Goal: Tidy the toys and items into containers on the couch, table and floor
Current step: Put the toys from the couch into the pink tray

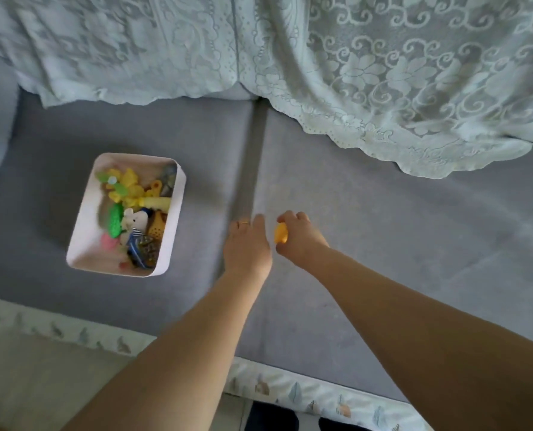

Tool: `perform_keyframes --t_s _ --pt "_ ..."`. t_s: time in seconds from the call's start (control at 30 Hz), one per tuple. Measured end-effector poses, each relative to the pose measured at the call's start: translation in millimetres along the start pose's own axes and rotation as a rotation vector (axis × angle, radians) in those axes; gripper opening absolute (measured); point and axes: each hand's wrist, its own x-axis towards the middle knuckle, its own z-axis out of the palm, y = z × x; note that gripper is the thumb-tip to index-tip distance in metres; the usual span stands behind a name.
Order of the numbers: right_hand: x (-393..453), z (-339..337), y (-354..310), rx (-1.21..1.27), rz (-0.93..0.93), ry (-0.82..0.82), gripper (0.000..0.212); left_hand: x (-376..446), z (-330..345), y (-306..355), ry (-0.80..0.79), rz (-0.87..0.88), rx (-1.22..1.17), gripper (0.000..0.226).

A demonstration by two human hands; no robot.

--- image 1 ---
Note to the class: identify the person's right hand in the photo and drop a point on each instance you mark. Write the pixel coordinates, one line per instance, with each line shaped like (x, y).
(302, 240)

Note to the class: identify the person's left hand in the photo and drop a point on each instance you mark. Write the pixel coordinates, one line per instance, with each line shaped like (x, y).
(247, 246)

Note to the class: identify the striped card gold pins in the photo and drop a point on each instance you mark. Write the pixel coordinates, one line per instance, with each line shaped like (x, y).
(147, 251)

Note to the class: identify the blue plastic toy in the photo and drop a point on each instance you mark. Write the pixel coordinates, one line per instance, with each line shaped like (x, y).
(134, 247)

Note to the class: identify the pale animal shaped toy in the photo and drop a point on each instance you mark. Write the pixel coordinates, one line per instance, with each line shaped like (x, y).
(131, 222)

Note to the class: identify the green bumpy toy vegetable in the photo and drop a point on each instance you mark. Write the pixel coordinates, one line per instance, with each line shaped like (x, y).
(115, 219)

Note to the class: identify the pink round dotted toy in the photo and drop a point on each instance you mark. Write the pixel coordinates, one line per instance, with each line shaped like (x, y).
(109, 241)

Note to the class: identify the pink plastic toy tray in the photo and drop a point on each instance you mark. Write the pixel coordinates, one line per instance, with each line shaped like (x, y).
(87, 246)

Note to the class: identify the person's right forearm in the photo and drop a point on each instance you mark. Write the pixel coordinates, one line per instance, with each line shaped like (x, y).
(428, 345)

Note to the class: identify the person's left forearm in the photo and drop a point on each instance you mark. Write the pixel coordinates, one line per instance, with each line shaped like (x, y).
(181, 363)

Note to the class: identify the person's dark blue trousers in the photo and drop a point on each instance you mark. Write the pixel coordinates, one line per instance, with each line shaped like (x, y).
(271, 419)

